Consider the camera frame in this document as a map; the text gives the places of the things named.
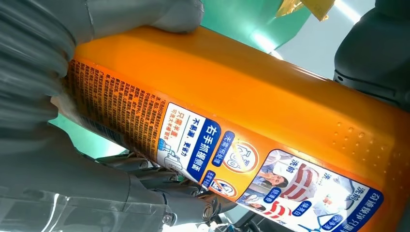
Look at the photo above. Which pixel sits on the yellow taped cardboard box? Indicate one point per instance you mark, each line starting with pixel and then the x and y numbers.
pixel 310 6

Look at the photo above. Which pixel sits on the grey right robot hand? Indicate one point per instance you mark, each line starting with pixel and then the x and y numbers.
pixel 80 192

